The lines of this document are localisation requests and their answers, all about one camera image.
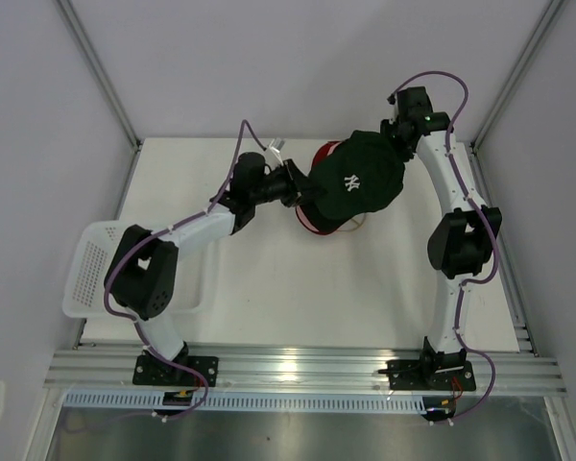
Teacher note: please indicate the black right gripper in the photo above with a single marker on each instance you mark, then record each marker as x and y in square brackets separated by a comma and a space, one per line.
[391, 124]

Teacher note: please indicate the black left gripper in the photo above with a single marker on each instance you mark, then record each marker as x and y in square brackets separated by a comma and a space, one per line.
[298, 185]

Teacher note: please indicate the pink baseball cap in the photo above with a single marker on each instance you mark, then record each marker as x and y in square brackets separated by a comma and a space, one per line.
[307, 221]

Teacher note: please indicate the dark green baseball cap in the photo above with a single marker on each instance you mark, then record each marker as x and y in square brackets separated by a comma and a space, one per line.
[361, 174]

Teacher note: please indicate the black baseball cap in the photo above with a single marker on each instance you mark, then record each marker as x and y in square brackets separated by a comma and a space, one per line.
[312, 219]

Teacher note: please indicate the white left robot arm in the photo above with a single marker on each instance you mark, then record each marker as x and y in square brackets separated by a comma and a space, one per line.
[141, 277]

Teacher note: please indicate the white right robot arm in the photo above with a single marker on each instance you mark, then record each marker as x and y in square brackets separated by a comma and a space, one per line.
[458, 249]

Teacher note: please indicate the white plastic basket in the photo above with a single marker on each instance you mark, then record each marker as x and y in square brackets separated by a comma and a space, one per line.
[83, 292]

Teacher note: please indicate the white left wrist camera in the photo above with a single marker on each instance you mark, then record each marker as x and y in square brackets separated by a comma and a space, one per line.
[275, 147]

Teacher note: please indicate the gold wire hat stand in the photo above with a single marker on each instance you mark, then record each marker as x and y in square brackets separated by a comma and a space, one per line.
[354, 223]

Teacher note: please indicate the right aluminium frame post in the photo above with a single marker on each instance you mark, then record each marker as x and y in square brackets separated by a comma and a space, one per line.
[528, 52]

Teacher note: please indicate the aluminium frame post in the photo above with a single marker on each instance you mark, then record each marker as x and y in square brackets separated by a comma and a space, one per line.
[528, 52]
[76, 28]

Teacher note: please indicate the white slotted cable duct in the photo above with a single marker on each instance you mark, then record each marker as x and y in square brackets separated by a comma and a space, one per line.
[239, 401]

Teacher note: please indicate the aluminium mounting rail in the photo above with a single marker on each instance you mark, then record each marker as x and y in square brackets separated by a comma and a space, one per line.
[301, 370]

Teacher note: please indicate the left aluminium frame post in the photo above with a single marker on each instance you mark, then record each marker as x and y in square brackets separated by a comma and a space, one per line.
[76, 28]

